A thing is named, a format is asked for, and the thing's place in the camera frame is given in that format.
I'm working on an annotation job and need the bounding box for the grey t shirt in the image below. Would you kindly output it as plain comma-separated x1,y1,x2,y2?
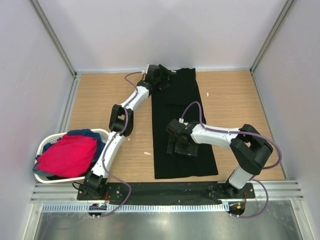
32,165,51,177

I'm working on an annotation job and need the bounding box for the aluminium frame post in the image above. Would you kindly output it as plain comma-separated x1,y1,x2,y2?
29,0,78,76
250,0,297,72

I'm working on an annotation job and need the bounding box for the pink t shirt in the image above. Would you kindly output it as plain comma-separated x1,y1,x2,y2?
36,134,98,178

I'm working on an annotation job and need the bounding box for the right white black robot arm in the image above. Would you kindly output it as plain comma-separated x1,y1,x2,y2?
166,119,273,198

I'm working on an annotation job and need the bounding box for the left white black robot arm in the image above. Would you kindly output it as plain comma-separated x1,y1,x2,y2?
78,64,176,200

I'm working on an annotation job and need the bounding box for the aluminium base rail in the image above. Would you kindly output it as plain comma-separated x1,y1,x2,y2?
30,180,304,203

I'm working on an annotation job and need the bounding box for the left aluminium frame post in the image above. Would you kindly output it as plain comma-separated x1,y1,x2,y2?
29,0,78,76

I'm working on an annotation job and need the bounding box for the black t shirt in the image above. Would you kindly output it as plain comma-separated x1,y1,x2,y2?
151,68,218,179

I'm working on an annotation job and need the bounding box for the right aluminium frame post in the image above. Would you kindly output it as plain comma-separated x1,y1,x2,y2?
250,0,297,72

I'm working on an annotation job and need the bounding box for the blue t shirt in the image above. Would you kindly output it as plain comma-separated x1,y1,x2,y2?
36,128,109,163

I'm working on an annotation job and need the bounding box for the white perforated laundry basket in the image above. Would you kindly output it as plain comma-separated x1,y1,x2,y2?
34,128,111,185

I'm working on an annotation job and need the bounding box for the slotted grey cable duct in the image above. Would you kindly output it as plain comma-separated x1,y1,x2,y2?
41,202,229,214

